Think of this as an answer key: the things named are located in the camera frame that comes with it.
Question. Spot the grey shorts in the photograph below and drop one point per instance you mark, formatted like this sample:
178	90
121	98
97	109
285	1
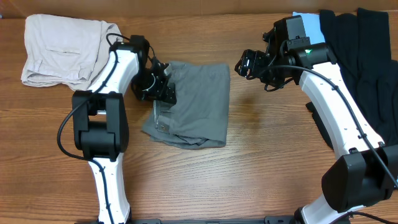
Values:
199	119

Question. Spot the light blue garment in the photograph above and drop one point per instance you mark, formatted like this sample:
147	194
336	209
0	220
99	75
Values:
312	28

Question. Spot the beige folded shorts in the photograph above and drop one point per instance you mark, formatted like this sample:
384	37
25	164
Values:
64	50

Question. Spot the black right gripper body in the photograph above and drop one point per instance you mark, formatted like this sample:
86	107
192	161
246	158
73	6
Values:
272	76

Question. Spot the black garment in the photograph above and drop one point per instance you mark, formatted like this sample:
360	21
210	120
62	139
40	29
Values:
362	46

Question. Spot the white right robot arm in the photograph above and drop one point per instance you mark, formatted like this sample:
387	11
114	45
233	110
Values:
365	170

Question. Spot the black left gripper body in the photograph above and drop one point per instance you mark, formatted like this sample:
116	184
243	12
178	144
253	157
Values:
148	84

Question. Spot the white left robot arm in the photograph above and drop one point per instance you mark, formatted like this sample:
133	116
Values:
100	123

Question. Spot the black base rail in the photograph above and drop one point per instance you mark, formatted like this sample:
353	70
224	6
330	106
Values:
214	221

